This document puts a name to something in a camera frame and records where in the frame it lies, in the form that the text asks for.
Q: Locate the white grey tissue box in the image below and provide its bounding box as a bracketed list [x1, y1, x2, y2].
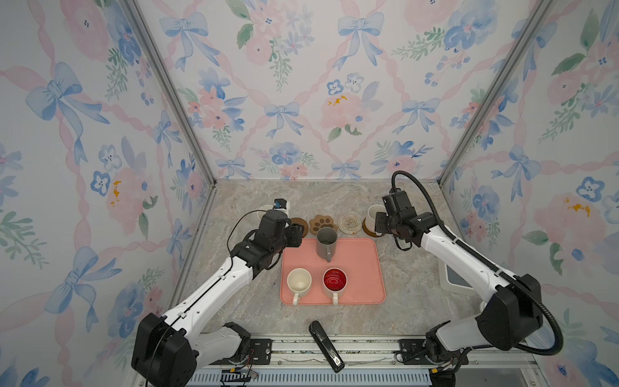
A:
[438, 261, 477, 296]

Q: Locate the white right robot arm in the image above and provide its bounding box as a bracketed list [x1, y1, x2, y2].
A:
[376, 189, 543, 363]

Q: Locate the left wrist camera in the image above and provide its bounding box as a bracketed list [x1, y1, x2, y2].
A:
[272, 198, 290, 216]

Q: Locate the cream mug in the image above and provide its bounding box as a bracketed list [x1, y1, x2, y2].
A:
[286, 268, 313, 306]
[365, 205, 386, 235]

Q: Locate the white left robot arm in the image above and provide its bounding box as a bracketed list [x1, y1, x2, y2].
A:
[131, 209, 304, 386]

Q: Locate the black handheld device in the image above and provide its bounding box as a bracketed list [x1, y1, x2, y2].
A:
[309, 320, 345, 373]

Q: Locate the aluminium rail base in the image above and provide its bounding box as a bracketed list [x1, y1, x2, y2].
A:
[166, 333, 549, 386]

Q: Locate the grey mug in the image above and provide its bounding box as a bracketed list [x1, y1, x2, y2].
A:
[316, 227, 338, 263]

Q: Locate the plain round wooden coaster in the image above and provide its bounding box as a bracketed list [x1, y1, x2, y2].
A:
[291, 217, 309, 238]

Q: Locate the pink plastic tray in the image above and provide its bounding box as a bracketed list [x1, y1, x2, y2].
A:
[280, 238, 386, 306]

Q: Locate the cork paw print coaster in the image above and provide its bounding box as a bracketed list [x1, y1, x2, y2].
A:
[308, 214, 339, 235]

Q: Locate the red interior mug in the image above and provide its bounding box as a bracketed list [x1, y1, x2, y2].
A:
[322, 268, 348, 306]

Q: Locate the scratched round wooden coaster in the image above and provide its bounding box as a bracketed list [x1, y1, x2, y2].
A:
[362, 219, 383, 238]

